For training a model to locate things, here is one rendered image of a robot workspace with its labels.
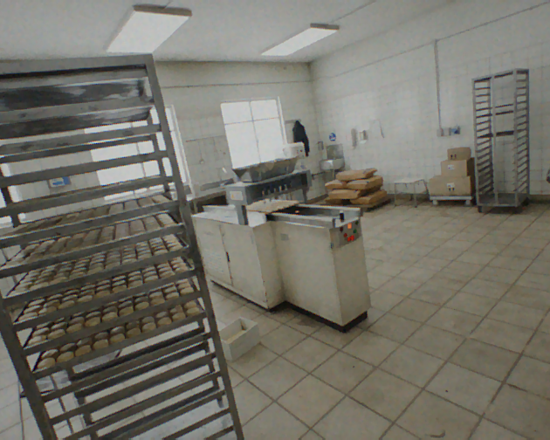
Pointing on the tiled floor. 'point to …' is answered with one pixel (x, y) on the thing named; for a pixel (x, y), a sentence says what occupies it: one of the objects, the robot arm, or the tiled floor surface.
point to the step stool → (411, 189)
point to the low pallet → (362, 204)
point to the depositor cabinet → (242, 258)
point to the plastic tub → (238, 338)
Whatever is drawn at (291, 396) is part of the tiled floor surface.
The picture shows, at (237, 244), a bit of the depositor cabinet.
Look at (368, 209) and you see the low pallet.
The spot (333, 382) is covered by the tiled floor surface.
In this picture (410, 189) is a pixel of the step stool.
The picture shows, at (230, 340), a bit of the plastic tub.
